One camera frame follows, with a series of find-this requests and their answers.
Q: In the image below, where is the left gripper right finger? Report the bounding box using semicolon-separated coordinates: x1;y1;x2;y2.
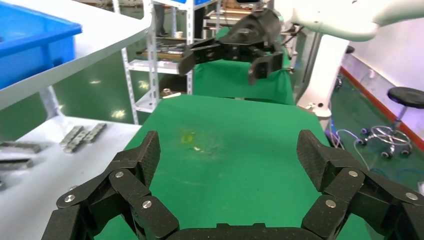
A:
295;129;424;240

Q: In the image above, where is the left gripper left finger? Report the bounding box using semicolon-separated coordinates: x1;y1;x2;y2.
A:
41;130;180;240

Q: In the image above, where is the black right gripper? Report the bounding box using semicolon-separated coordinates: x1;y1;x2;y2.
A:
178;8;285;86

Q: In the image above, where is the green cloth on neighbouring table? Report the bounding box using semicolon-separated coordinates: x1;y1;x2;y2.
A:
193;26;296;106

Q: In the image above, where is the white metal storage rack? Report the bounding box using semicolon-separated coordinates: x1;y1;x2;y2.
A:
110;0;196;126

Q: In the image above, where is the white robot torso column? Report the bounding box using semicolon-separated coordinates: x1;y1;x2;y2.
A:
295;33;349;128

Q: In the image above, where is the black stool with chrome base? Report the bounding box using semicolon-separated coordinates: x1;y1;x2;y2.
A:
360;86;424;159

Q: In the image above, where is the blue plastic bin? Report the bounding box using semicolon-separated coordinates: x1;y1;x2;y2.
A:
0;2;83;91

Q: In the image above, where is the blue floor cable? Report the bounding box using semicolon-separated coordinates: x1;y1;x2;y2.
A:
369;167;424;185

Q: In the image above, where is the white floor cable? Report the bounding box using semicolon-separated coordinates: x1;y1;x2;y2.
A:
326;128;370;171

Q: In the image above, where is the white perforated shelf post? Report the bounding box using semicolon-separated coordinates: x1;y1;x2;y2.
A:
39;85;65;122

